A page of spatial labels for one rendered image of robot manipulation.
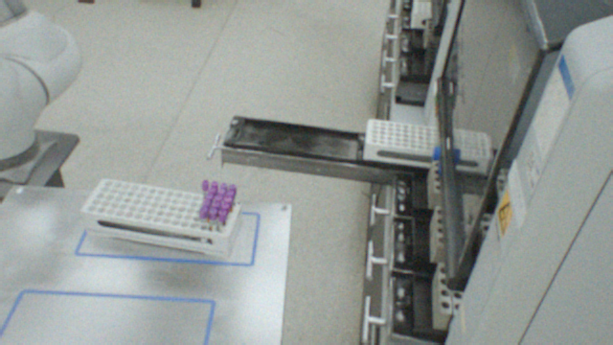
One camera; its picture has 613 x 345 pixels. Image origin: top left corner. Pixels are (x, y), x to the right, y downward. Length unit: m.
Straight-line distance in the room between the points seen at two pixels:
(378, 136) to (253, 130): 0.32
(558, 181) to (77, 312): 0.82
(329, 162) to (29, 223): 0.67
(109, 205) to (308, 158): 0.49
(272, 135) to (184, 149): 1.27
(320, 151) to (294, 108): 1.54
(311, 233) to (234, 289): 1.24
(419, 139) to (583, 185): 0.79
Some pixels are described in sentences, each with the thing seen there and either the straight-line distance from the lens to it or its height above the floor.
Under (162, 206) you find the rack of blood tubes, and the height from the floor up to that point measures 0.87.
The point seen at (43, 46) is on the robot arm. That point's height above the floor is 0.94.
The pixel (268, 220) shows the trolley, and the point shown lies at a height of 0.82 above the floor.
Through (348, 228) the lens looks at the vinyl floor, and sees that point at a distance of 2.39.
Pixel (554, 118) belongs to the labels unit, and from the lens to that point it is 0.70.
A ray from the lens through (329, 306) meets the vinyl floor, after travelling 2.14.
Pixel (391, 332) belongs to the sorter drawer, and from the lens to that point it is 1.13.
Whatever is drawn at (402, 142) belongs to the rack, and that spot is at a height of 0.87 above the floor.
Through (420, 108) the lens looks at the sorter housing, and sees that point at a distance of 1.79.
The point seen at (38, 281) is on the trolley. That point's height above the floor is 0.82.
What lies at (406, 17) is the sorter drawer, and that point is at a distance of 2.10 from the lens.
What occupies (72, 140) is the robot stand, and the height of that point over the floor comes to 0.70.
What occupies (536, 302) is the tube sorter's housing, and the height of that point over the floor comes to 1.11.
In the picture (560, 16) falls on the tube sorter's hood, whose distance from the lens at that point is 0.79.
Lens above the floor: 1.73
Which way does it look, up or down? 41 degrees down
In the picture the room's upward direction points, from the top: 4 degrees clockwise
